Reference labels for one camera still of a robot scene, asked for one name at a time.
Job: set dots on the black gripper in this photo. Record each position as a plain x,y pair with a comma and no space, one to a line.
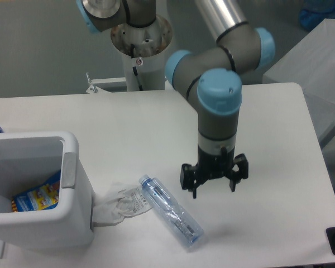
211,167

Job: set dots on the clear plastic water bottle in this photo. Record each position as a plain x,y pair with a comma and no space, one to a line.
181,223

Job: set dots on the white plastic wrapper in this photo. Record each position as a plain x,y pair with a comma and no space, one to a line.
121,201

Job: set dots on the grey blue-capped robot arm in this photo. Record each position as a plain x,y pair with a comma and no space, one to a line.
210,81

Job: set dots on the white plastic trash can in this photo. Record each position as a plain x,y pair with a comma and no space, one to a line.
28,159

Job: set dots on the grey covered box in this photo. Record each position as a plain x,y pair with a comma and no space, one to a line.
311,64

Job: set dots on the blue yellow snack bag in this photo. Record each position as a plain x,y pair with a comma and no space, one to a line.
41,197

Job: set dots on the blue plastic bag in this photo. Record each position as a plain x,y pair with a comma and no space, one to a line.
312,13

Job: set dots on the white table clamp bracket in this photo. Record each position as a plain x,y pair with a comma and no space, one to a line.
112,85

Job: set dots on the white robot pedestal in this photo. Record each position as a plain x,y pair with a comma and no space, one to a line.
144,53

